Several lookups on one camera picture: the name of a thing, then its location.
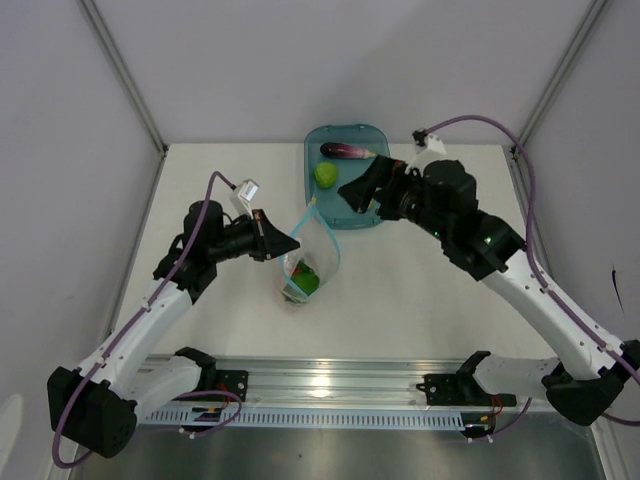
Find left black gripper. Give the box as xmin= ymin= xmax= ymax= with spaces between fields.
xmin=209 ymin=209 xmax=300 ymax=263

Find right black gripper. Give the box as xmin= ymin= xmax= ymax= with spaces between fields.
xmin=338 ymin=155 xmax=450 ymax=242

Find clear zip top bag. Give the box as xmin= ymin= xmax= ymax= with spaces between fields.
xmin=279 ymin=197 xmax=341 ymax=306

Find purple toy eggplant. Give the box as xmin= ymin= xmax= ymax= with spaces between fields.
xmin=320 ymin=142 xmax=377 ymax=160

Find green toy bell pepper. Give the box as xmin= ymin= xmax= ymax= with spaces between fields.
xmin=292 ymin=270 xmax=320 ymax=296

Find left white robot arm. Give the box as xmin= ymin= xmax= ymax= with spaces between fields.
xmin=47 ymin=200 xmax=300 ymax=469

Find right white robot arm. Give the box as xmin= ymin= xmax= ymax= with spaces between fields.
xmin=338 ymin=156 xmax=639 ymax=426

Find light green toy cabbage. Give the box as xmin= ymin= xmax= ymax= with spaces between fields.
xmin=313 ymin=161 xmax=338 ymax=189

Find teal plastic tray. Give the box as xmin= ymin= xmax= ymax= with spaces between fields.
xmin=304 ymin=124 xmax=390 ymax=230

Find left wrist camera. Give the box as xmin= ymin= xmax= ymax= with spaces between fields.
xmin=229 ymin=179 xmax=259 ymax=218

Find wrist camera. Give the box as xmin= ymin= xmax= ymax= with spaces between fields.
xmin=405 ymin=130 xmax=447 ymax=174
xmin=229 ymin=179 xmax=259 ymax=218

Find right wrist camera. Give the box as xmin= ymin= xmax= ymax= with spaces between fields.
xmin=405 ymin=130 xmax=447 ymax=174

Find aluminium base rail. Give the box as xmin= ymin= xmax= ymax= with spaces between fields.
xmin=134 ymin=355 xmax=556 ymax=411

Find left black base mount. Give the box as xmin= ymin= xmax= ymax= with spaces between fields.
xmin=213 ymin=369 xmax=249 ymax=402

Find white slotted cable duct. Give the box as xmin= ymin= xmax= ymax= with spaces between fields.
xmin=142 ymin=405 xmax=465 ymax=431

